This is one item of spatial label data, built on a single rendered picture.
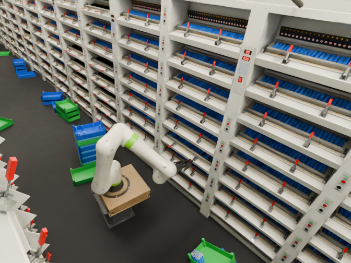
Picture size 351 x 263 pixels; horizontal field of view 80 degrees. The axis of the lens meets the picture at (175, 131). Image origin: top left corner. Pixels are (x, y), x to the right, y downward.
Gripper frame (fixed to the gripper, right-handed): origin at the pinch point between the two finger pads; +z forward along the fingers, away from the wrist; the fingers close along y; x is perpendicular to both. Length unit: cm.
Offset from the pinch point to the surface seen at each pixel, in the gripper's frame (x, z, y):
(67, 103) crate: -42, -2, -241
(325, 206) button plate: 29, 1, 93
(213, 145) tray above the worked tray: 21.0, 10.0, 12.0
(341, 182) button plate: 47, -1, 92
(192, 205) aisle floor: -55, 15, 9
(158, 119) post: 18, 4, -48
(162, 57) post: 76, -5, -47
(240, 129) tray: 43, 12, 28
